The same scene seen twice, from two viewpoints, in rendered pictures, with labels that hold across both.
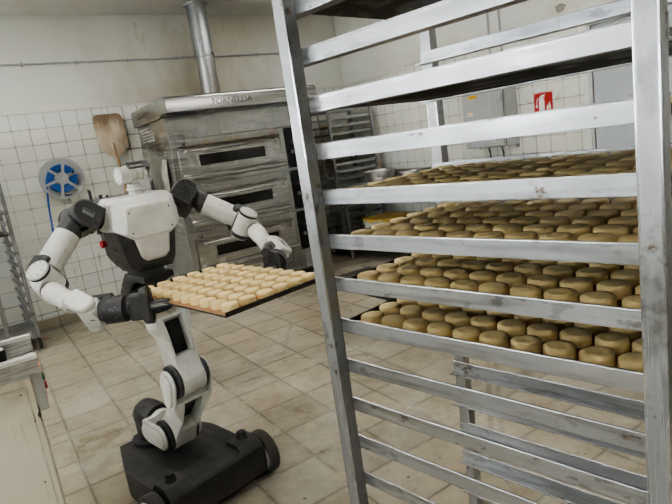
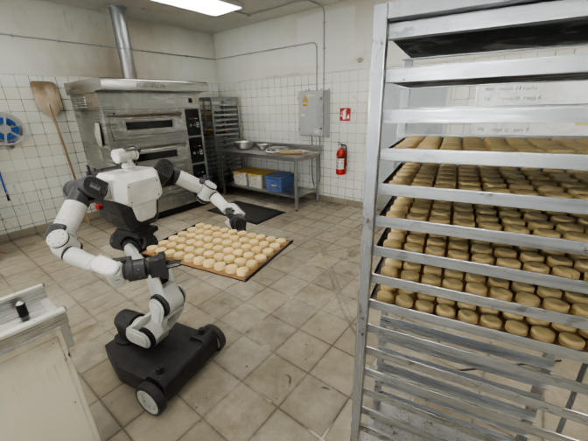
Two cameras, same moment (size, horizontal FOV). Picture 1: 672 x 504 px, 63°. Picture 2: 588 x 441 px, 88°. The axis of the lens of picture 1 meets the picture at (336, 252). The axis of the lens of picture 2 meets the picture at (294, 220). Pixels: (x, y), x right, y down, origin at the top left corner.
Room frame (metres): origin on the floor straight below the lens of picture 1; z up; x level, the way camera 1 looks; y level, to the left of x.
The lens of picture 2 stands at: (0.42, 0.48, 1.62)
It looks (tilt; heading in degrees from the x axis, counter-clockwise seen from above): 20 degrees down; 341
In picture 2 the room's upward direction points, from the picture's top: 2 degrees counter-clockwise
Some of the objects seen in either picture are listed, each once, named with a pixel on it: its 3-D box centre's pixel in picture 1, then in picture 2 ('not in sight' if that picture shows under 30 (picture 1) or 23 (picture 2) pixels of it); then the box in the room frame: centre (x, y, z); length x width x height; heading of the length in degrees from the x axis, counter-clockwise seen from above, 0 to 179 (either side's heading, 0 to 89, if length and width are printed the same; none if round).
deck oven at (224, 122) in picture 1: (238, 195); (151, 151); (5.87, 0.94, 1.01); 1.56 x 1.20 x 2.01; 122
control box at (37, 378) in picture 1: (36, 379); (57, 322); (1.80, 1.10, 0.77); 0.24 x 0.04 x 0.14; 31
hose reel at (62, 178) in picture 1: (69, 213); (13, 157); (5.49, 2.57, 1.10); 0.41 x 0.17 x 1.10; 122
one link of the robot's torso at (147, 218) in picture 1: (136, 227); (127, 194); (2.22, 0.79, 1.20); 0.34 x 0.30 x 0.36; 133
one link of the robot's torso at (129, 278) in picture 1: (146, 288); (133, 239); (2.25, 0.81, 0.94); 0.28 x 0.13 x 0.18; 44
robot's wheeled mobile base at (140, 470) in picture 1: (179, 446); (155, 341); (2.26, 0.83, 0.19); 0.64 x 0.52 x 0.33; 44
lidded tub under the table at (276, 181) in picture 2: not in sight; (280, 181); (5.61, -1.10, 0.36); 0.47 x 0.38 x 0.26; 124
